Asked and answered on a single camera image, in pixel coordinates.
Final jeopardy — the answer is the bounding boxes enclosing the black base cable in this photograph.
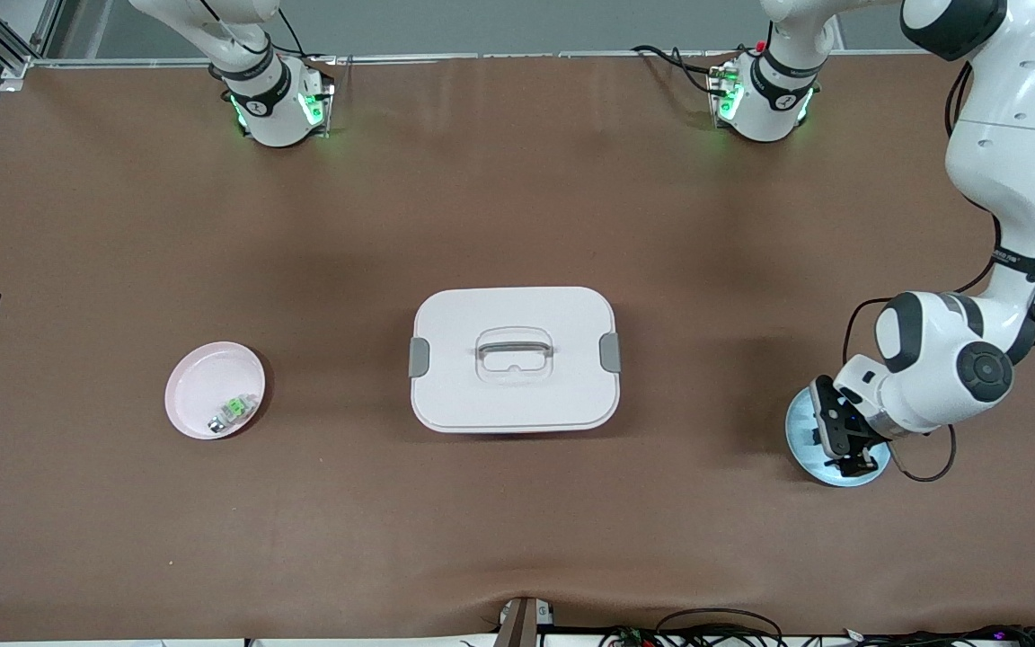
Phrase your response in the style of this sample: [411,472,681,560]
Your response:
[632,43,736,95]
[243,9,339,64]

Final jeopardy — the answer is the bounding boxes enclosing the green push-button switch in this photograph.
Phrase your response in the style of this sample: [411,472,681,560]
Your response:
[207,393,258,435]

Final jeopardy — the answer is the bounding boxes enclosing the light blue round plate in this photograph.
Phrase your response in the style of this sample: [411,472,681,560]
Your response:
[784,382,892,488]

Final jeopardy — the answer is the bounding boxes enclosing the brown camera mount post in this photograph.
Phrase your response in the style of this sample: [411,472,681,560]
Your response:
[495,596,556,647]

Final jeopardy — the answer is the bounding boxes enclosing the black left base cable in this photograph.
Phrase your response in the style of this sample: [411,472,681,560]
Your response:
[632,43,736,95]

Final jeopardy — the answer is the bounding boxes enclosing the clear table edge strip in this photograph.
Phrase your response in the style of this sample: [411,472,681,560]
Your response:
[32,49,932,70]

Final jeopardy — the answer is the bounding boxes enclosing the pink round plate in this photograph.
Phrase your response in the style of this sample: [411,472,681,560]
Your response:
[164,341,267,441]

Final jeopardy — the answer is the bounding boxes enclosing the black cable bundle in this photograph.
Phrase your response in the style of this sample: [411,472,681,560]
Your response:
[598,623,1035,647]

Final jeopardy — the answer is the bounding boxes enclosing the black right base cable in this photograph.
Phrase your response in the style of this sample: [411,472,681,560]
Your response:
[243,9,339,64]

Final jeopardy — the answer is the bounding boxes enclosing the white lidded box grey latches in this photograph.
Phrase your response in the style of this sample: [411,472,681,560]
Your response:
[408,287,623,435]

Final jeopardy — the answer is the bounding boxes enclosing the aluminium frame profile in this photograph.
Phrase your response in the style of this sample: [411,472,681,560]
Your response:
[0,0,65,91]

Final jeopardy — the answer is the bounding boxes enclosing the black cable loop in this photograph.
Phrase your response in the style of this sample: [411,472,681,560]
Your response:
[657,608,783,647]

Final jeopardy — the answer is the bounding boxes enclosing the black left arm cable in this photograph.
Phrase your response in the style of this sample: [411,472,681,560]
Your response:
[843,61,1008,483]

